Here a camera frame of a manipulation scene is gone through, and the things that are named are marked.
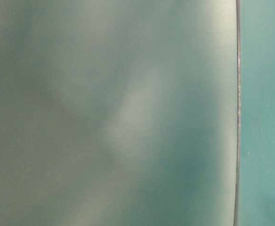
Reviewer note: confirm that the green table mat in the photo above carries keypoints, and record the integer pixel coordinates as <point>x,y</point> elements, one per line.
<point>257,170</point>

